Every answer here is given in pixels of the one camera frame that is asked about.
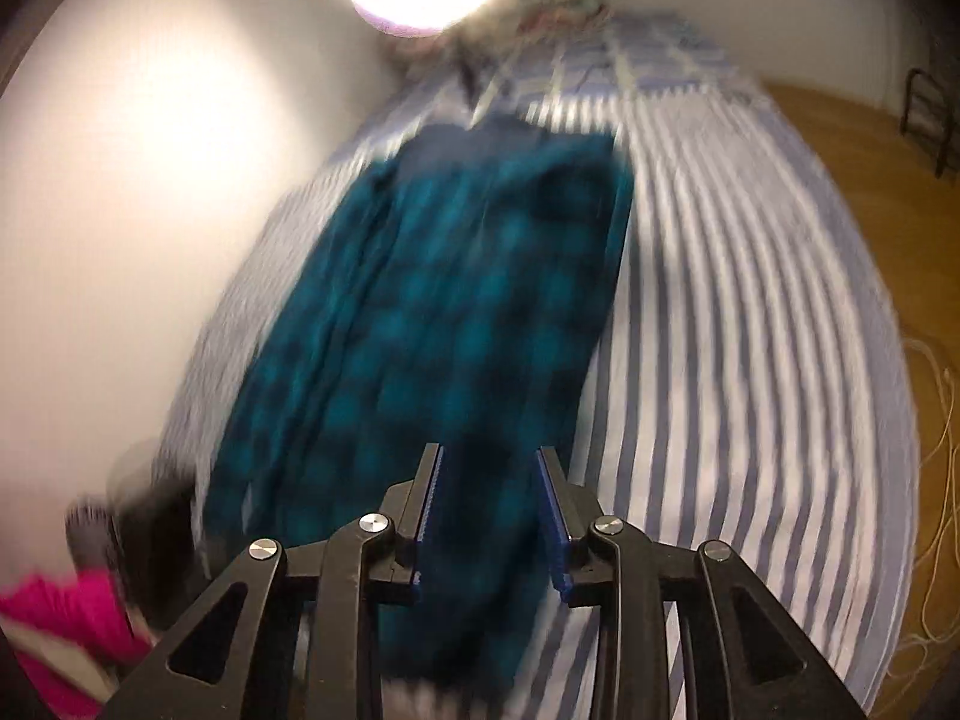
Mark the folded floral quilt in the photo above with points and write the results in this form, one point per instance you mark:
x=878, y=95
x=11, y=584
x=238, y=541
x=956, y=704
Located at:
x=562, y=11

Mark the black metal clothes rack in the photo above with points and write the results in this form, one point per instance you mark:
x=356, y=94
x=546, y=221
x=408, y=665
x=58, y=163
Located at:
x=907, y=101

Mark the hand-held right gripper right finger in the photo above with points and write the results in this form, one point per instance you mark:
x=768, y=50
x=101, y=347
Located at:
x=550, y=517

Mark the teal plaid fleece jacket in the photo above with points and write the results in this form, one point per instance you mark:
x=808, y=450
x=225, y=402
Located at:
x=450, y=300

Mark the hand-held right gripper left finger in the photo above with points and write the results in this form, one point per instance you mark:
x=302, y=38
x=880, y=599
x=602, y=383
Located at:
x=429, y=510

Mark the striped bed sheet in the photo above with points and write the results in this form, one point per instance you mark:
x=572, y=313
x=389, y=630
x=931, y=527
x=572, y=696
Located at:
x=750, y=315

